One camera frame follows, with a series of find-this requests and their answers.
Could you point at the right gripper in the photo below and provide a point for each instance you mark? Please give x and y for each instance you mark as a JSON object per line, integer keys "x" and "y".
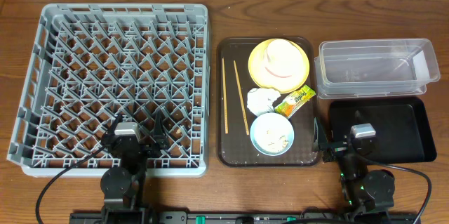
{"x": 338, "y": 147}

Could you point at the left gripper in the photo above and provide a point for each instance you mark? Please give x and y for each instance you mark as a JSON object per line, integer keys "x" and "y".
{"x": 139, "y": 147}

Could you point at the light blue bowl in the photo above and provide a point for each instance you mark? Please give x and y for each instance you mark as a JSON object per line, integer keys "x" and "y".
{"x": 272, "y": 134}

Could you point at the white tissue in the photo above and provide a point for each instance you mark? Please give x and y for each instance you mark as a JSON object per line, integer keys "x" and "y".
{"x": 260, "y": 100}

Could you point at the wooden chopstick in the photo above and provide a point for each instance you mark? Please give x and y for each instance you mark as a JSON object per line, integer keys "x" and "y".
{"x": 224, "y": 89}
{"x": 243, "y": 108}

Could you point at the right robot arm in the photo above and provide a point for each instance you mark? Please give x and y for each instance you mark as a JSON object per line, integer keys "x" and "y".
{"x": 366, "y": 191}

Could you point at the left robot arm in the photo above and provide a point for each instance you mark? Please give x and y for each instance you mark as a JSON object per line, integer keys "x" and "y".
{"x": 123, "y": 185}

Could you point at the grey plastic dishwasher rack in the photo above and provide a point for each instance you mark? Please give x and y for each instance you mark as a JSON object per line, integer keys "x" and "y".
{"x": 92, "y": 62}

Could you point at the yellow green snack wrapper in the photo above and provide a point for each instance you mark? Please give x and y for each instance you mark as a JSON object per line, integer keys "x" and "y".
{"x": 294, "y": 101}

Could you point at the clear plastic bin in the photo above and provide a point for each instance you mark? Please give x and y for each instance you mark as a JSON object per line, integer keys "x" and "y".
{"x": 371, "y": 68}

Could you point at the black rectangular tray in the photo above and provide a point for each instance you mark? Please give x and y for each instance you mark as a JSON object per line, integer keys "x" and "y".
{"x": 402, "y": 128}

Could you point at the dark brown serving tray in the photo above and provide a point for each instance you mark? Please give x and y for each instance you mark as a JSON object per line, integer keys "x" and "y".
{"x": 235, "y": 148}

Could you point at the yellow round plate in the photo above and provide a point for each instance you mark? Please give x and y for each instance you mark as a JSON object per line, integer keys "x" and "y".
{"x": 264, "y": 79}

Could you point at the pink shallow bowl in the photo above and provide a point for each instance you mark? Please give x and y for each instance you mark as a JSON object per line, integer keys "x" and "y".
{"x": 284, "y": 71}

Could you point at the white cup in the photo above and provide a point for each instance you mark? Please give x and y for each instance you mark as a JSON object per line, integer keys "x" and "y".
{"x": 280, "y": 52}

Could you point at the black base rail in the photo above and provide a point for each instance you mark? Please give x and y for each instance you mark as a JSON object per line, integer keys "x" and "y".
{"x": 181, "y": 217}

